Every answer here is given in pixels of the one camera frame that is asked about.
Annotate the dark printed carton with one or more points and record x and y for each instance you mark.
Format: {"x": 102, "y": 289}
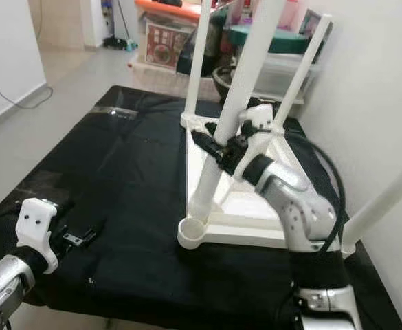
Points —
{"x": 317, "y": 26}

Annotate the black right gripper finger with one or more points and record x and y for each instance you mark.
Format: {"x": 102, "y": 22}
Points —
{"x": 207, "y": 146}

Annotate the clear plastic container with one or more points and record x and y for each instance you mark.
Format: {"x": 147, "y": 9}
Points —
{"x": 276, "y": 72}

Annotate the clear box red rim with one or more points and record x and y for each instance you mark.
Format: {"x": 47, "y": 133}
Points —
{"x": 293, "y": 14}

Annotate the black plastic bag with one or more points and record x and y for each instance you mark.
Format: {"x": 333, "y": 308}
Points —
{"x": 190, "y": 55}

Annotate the orange lid storage box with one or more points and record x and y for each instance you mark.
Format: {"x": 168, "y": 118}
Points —
{"x": 163, "y": 41}

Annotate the beige cloth covered bench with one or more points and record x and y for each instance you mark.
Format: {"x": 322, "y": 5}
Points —
{"x": 156, "y": 77}

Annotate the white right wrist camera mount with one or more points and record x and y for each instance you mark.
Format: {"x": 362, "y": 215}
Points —
{"x": 259, "y": 118}

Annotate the green pot lid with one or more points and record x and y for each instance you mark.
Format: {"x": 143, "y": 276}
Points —
{"x": 283, "y": 41}

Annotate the white plastic table top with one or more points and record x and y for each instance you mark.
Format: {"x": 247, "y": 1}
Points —
{"x": 242, "y": 230}

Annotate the black tablecloth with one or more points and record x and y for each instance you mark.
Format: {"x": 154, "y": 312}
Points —
{"x": 118, "y": 192}

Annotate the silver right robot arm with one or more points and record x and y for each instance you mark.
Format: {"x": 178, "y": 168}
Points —
{"x": 304, "y": 213}

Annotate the black wok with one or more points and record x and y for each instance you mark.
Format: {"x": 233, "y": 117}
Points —
{"x": 221, "y": 86}

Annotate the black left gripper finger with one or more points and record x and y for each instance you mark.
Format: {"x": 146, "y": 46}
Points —
{"x": 84, "y": 237}

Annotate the clear tape strip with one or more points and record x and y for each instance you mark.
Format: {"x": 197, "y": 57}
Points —
{"x": 115, "y": 112}

